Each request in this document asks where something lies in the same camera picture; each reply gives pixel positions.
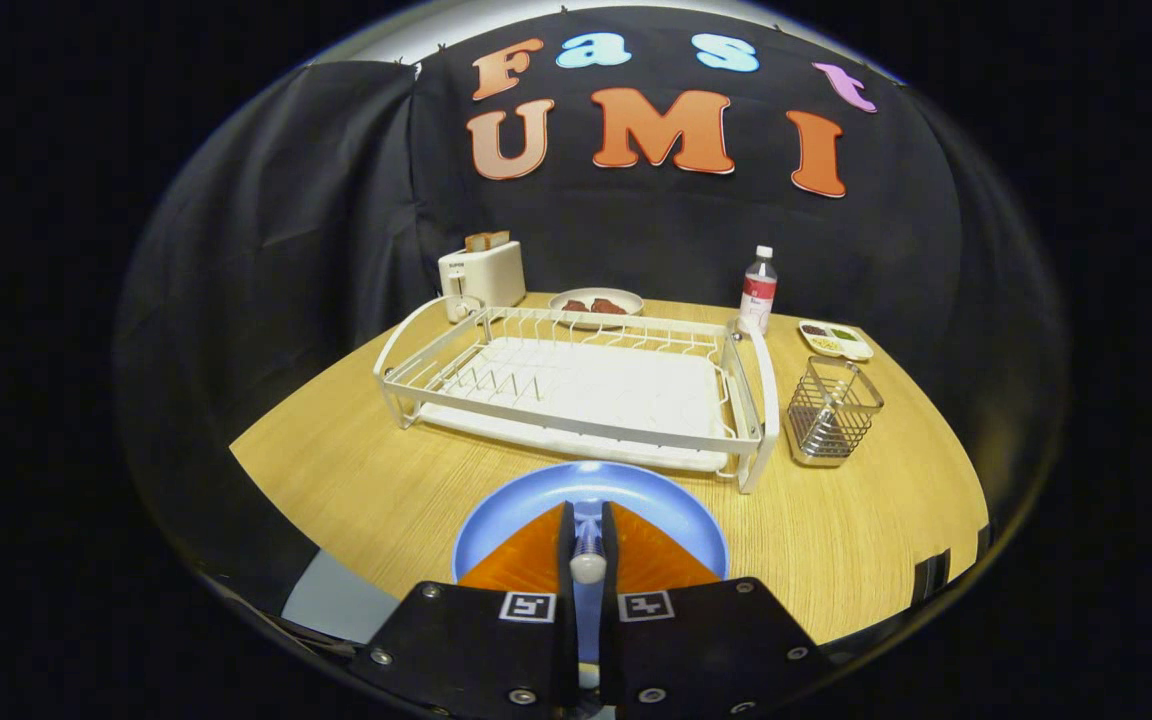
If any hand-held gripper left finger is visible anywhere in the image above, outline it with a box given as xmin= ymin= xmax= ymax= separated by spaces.
xmin=351 ymin=503 xmax=577 ymax=716

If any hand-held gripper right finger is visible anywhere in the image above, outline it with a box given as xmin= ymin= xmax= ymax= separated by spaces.
xmin=598 ymin=503 xmax=837 ymax=716

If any metal spoon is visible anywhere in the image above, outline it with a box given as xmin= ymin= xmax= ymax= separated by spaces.
xmin=570 ymin=505 xmax=608 ymax=586

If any blue plate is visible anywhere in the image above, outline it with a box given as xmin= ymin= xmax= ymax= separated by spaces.
xmin=451 ymin=461 xmax=730 ymax=666

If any white wire dish rack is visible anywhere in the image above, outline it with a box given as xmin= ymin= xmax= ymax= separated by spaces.
xmin=373 ymin=295 xmax=780 ymax=494

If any metal wire basket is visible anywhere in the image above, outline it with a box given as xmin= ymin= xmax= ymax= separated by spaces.
xmin=787 ymin=357 xmax=884 ymax=468

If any white round plate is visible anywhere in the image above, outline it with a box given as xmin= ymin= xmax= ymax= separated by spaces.
xmin=549 ymin=288 xmax=645 ymax=331

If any white toaster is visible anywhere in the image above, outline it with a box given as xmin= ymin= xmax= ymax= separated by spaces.
xmin=438 ymin=240 xmax=527 ymax=323

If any clear bottle with red label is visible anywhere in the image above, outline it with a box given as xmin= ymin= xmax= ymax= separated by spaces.
xmin=739 ymin=245 xmax=779 ymax=336

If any white divided condiment tray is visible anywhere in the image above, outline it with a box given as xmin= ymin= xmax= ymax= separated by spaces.
xmin=798 ymin=320 xmax=875 ymax=362

